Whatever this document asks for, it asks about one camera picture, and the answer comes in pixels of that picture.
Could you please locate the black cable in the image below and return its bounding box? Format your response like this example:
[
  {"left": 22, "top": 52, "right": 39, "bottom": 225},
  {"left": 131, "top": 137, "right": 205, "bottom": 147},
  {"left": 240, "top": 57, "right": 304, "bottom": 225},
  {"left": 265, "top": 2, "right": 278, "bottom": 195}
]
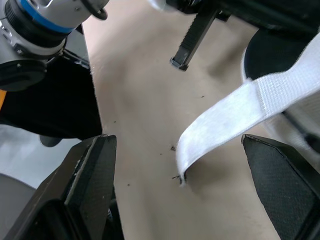
[{"left": 85, "top": 0, "right": 109, "bottom": 21}]

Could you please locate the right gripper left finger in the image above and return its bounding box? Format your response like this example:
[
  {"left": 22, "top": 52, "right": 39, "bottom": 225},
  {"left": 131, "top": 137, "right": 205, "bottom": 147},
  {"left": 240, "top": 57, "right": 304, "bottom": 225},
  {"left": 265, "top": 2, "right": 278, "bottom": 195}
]
[{"left": 4, "top": 133, "right": 118, "bottom": 240}]

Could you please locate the robot body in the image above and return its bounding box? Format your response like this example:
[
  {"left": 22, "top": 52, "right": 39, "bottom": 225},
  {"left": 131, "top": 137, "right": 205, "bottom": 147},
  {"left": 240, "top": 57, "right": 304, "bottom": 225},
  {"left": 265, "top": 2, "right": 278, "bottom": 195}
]
[{"left": 0, "top": 23, "right": 104, "bottom": 141}]

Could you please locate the white strap black sole sandal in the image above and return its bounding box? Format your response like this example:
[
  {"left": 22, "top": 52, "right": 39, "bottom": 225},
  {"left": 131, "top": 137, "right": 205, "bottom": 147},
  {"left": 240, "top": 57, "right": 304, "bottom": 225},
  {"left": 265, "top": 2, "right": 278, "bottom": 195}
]
[{"left": 175, "top": 27, "right": 320, "bottom": 189}]

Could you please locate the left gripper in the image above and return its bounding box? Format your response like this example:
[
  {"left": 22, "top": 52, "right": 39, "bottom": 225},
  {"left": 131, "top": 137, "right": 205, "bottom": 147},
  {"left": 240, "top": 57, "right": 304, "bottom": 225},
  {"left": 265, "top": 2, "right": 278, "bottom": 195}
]
[{"left": 164, "top": 0, "right": 231, "bottom": 72}]

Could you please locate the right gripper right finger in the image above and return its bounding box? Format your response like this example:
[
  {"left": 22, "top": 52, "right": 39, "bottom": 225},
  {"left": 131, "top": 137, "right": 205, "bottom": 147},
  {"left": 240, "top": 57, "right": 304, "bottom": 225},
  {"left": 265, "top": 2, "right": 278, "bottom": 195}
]
[{"left": 241, "top": 133, "right": 320, "bottom": 240}]

